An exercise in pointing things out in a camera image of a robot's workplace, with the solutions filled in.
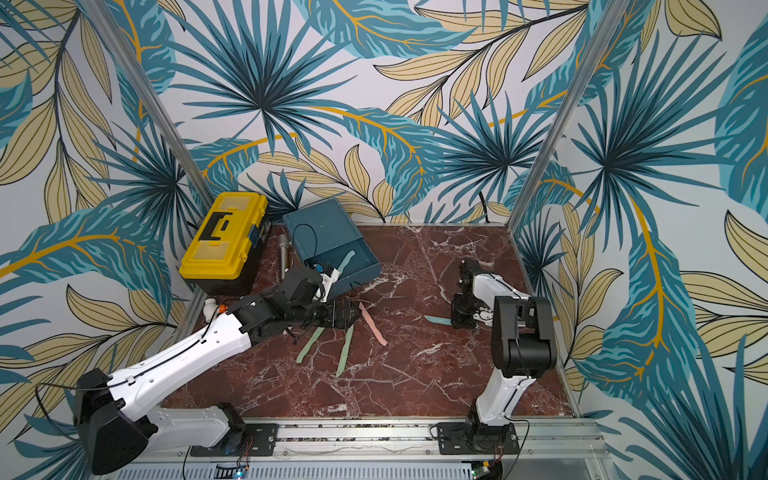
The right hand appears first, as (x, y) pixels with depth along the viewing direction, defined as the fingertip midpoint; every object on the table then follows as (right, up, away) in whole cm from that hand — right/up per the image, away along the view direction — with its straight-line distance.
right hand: (452, 315), depth 96 cm
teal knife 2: (-4, -2, 0) cm, 4 cm away
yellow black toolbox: (-70, +19, -8) cm, 73 cm away
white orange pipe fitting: (-76, +3, -3) cm, 76 cm away
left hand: (-31, +4, -21) cm, 38 cm away
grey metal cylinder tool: (-59, +24, +14) cm, 65 cm away
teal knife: (-33, +17, -6) cm, 38 cm away
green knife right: (-33, -9, -8) cm, 35 cm away
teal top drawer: (-30, +18, -6) cm, 36 cm away
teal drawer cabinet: (-39, +26, -6) cm, 47 cm away
